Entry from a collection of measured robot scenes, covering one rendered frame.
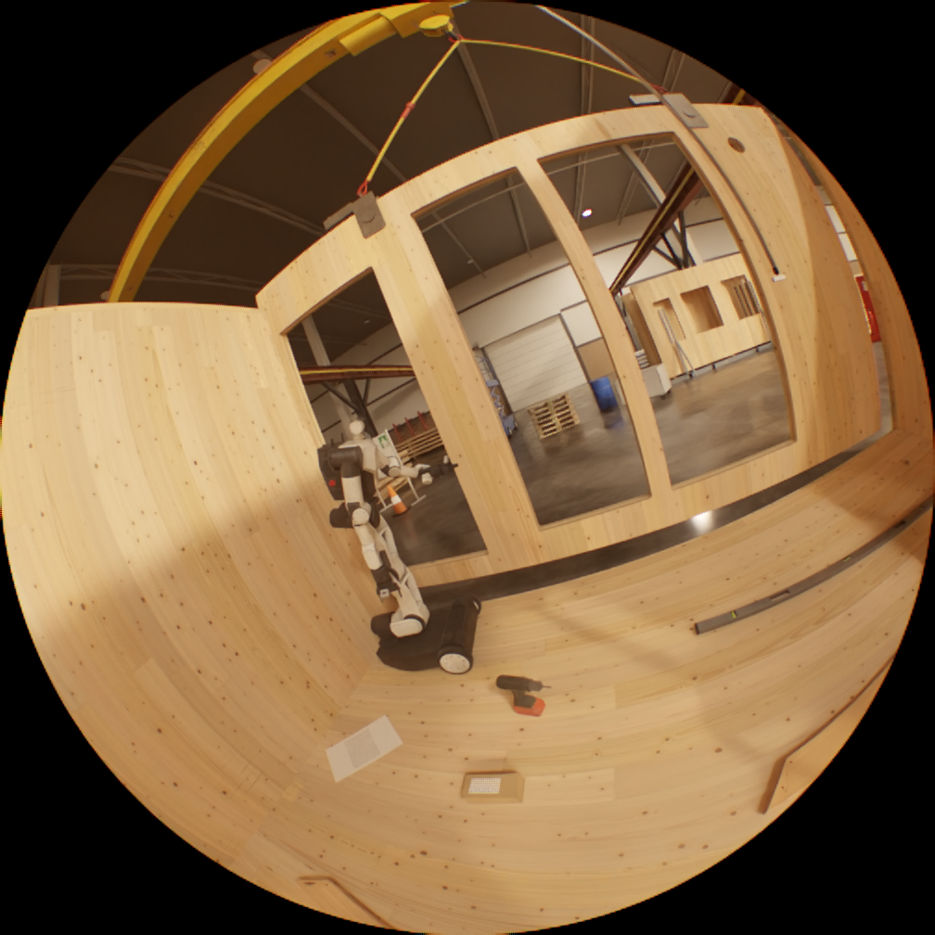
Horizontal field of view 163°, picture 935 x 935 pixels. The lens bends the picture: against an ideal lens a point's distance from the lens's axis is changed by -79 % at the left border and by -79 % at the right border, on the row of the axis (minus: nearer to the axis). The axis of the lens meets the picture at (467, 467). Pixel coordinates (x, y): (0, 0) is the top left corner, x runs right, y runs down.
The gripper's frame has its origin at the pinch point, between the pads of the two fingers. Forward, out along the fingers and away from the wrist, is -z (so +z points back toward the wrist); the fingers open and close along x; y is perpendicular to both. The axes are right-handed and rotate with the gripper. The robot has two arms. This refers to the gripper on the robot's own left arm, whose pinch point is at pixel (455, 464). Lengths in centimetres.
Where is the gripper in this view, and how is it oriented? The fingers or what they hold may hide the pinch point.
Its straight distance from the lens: 215.4
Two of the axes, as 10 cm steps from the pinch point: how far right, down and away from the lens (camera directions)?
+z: -8.9, 3.0, 3.3
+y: -3.7, -9.1, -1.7
